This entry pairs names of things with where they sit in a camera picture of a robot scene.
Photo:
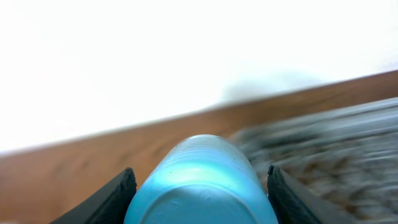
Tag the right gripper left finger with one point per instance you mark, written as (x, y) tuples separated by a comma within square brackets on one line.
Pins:
[(107, 205)]

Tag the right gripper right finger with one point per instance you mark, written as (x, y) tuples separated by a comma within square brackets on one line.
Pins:
[(294, 204)]

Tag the light blue cup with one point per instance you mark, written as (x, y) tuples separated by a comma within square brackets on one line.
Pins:
[(204, 179)]

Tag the grey dishwasher rack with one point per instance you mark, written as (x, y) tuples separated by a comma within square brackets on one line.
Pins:
[(347, 157)]

